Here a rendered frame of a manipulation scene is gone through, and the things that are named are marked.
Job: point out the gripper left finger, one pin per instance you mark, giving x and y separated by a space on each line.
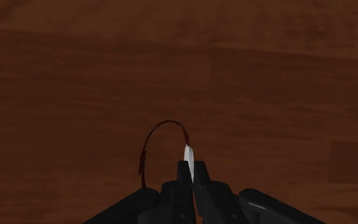
169 201

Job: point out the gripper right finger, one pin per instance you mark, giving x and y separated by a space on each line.
219 201

